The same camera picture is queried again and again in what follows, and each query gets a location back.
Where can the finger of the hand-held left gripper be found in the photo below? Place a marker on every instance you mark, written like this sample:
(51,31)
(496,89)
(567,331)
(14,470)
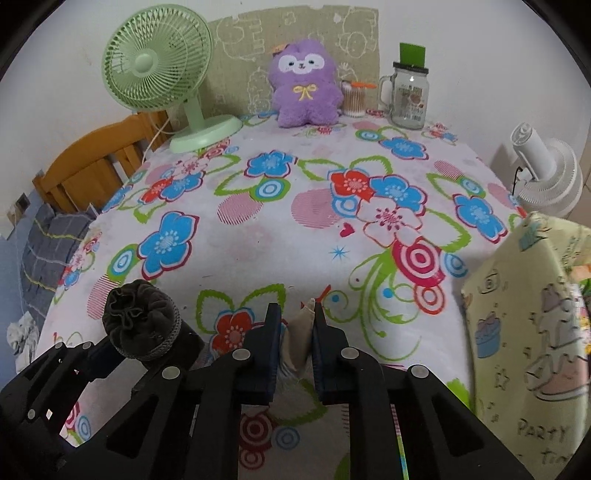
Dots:
(191,346)
(69,355)

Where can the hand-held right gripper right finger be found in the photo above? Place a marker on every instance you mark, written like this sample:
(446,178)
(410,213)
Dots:
(330,369)

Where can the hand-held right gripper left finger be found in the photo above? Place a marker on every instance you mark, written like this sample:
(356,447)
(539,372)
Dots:
(265,369)

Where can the beige fabric pouch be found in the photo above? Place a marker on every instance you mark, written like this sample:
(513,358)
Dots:
(298,341)

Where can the dark grey fabric pouch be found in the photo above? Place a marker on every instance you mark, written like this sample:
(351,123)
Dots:
(138,318)

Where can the yellow printed storage box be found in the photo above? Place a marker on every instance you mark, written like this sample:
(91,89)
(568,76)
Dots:
(531,332)

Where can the white crumpled cloth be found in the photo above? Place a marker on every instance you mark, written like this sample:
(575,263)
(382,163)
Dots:
(21,334)

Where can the blue plaid bedding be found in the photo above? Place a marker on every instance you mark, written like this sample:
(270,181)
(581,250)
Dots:
(51,258)

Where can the floral tablecloth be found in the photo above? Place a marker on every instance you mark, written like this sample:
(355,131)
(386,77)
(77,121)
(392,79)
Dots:
(295,221)

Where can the cotton swab jar orange lid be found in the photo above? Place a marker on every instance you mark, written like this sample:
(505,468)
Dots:
(354,99)

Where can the glass mug jar black lid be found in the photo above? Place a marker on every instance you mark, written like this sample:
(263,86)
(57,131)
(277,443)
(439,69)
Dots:
(408,99)

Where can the purple plush toy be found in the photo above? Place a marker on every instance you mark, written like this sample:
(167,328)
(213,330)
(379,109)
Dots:
(304,87)

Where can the green desk fan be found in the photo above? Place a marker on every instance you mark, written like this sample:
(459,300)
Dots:
(152,64)

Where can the beige cartoon chair back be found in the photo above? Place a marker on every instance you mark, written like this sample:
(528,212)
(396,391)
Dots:
(240,55)

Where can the white standing fan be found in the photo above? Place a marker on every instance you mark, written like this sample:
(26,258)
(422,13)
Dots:
(549,170)

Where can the green plastic cup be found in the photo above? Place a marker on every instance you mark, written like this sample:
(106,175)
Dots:
(412,55)

